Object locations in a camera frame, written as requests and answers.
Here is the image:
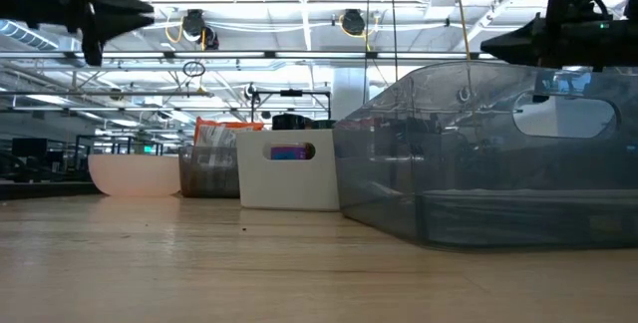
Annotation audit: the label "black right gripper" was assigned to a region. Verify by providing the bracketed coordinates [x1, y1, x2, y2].
[480, 0, 629, 71]

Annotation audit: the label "orange ramen packet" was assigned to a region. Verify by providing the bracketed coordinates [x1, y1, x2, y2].
[192, 116, 265, 164]

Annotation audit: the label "purple label spice jar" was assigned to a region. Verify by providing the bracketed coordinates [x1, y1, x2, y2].
[270, 112, 316, 161]

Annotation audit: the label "grey ceiling pipe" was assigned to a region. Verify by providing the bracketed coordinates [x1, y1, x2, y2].
[0, 89, 215, 99]

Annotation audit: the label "long ceiling light bar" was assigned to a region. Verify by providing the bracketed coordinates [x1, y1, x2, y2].
[0, 49, 499, 61]

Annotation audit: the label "grey rectangular tray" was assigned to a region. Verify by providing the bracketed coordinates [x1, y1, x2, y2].
[332, 61, 638, 250]

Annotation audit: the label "dark background workstations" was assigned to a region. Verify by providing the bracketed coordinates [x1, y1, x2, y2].
[0, 136, 165, 184]

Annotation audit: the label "pink plastic bowl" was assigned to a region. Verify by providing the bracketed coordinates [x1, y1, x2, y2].
[88, 153, 181, 197]

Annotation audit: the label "white rectangular tray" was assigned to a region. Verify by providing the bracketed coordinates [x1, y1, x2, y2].
[235, 128, 341, 212]

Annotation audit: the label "yellow floor cable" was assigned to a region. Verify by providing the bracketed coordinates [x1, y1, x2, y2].
[452, 0, 473, 63]

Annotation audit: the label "black ceiling cable reel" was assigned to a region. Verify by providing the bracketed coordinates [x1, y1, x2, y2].
[340, 7, 368, 36]
[179, 7, 220, 50]

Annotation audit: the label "black hanging ring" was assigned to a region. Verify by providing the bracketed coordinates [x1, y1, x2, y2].
[181, 59, 206, 78]

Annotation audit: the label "black background rig frame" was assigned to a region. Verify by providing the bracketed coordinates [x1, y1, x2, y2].
[250, 88, 333, 125]

